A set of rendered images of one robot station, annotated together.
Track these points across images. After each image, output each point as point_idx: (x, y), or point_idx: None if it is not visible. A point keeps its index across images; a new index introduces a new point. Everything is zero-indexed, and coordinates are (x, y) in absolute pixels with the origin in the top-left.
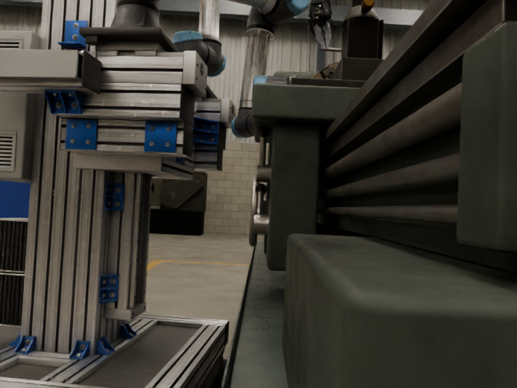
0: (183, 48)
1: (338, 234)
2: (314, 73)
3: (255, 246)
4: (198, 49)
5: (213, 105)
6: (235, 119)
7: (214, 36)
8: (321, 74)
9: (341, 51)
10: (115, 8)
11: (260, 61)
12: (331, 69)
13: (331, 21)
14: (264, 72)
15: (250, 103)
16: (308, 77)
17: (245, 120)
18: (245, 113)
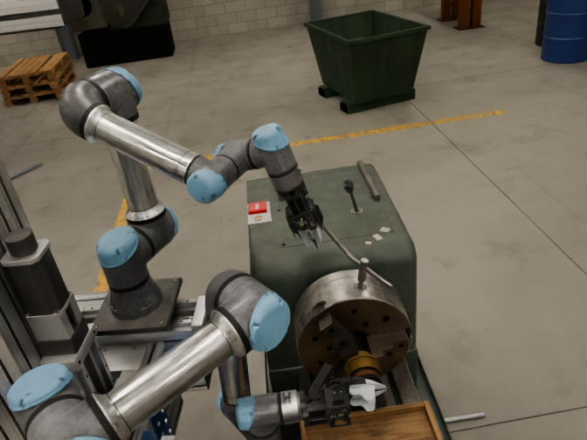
0: (118, 275)
1: (358, 409)
2: (306, 262)
3: (267, 379)
4: (139, 263)
5: (183, 333)
6: (221, 404)
7: (151, 209)
8: (317, 319)
9: (339, 247)
10: (17, 359)
11: (237, 356)
12: (331, 326)
13: (320, 215)
14: (244, 360)
15: (236, 401)
16: (298, 272)
17: (236, 424)
18: (231, 409)
